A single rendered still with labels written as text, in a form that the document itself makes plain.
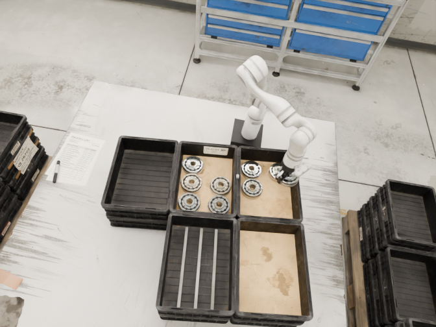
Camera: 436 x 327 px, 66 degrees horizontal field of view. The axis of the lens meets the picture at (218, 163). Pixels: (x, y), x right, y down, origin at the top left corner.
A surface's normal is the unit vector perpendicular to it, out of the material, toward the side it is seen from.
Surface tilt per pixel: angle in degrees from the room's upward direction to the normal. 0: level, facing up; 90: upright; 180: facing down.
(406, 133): 0
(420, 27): 90
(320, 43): 90
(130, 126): 0
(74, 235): 0
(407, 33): 90
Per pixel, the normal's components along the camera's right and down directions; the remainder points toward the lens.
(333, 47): -0.15, 0.81
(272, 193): 0.08, -0.56
